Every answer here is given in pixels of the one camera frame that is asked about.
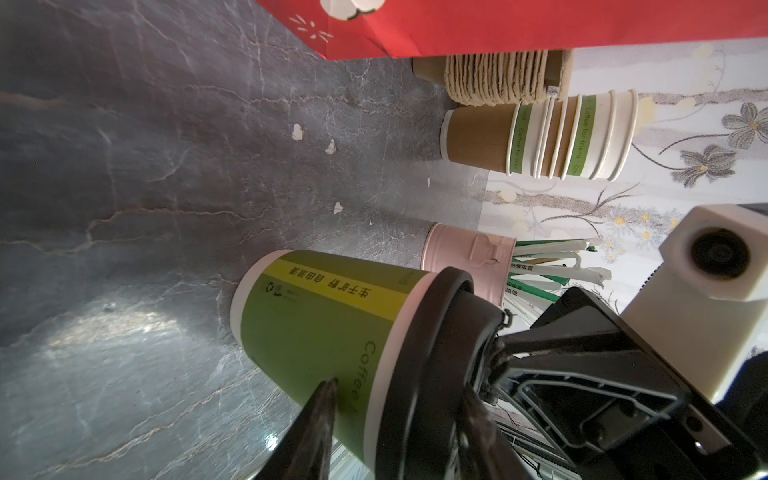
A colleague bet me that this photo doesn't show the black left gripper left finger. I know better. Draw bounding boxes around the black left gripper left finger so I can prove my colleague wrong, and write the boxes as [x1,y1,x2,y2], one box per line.
[255,379,338,480]

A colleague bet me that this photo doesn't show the black plastic cup lid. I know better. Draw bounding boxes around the black plastic cup lid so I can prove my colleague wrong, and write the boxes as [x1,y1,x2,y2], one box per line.
[374,267,504,479]

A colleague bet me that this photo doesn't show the pink metal straw bucket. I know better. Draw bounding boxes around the pink metal straw bucket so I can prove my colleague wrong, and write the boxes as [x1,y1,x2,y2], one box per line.
[421,223,516,307]

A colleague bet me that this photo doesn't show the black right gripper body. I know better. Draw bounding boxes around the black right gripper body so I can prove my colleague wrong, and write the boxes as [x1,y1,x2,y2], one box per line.
[488,288,767,479]

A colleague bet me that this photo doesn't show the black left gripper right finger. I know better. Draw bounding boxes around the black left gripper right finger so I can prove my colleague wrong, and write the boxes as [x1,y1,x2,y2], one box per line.
[457,386,516,479]

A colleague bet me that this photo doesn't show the stack of paper cups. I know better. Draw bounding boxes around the stack of paper cups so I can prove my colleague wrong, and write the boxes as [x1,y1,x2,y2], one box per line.
[440,90,639,181]

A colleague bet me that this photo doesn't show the red white paper gift bag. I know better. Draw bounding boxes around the red white paper gift bag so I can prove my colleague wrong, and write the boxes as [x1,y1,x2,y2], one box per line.
[261,0,767,60]

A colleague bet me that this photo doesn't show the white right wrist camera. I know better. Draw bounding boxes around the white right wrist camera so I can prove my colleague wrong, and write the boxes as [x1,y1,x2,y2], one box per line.
[621,203,767,403]

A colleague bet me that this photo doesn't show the green paper coffee cup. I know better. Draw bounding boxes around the green paper coffee cup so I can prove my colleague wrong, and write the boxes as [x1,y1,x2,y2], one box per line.
[229,249,437,468]

